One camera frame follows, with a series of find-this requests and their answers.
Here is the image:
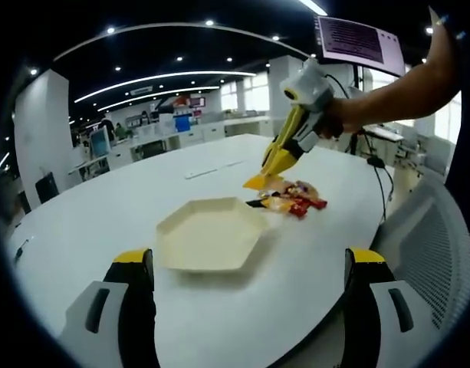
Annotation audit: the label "grey mesh office chair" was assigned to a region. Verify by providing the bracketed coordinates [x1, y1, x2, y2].
[372, 172, 470, 346]

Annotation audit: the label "person's right hand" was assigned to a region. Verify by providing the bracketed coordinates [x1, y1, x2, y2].
[317, 97, 354, 141]

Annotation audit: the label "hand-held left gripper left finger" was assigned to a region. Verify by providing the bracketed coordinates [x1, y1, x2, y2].
[60, 248, 161, 368]

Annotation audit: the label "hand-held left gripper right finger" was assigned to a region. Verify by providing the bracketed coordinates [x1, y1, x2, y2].
[340, 247, 443, 368]

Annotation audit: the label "black cabinet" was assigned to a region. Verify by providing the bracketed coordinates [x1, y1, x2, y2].
[35, 172, 61, 204]

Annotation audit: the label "wide white square pillar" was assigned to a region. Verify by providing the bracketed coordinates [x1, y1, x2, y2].
[14, 68, 71, 210]

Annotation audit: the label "pile of food snacks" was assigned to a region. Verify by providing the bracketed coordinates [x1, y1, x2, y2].
[253, 179, 328, 219]

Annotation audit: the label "long white office counter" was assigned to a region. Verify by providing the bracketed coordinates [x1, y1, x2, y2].
[67, 114, 276, 181]

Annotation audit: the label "white-framed display panel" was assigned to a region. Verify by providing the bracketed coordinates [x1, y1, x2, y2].
[89, 128, 110, 158]

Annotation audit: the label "round ceiling downlights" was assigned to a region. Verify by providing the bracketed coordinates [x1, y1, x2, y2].
[29, 18, 435, 76]

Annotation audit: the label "cream hexagonal container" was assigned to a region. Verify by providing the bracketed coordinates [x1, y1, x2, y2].
[156, 196, 270, 274]

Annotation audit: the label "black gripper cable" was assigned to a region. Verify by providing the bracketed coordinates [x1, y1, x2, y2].
[326, 74, 396, 223]

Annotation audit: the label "blue storage box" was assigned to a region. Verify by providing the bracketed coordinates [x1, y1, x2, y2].
[173, 114, 192, 133]

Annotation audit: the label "large dark-screen monitor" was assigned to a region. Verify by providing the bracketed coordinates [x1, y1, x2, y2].
[317, 15, 407, 77]

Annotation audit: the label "black monitor stand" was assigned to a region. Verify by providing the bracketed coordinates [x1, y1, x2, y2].
[349, 64, 368, 154]

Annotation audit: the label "white side desk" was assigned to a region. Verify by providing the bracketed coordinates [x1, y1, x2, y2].
[359, 124, 406, 143]

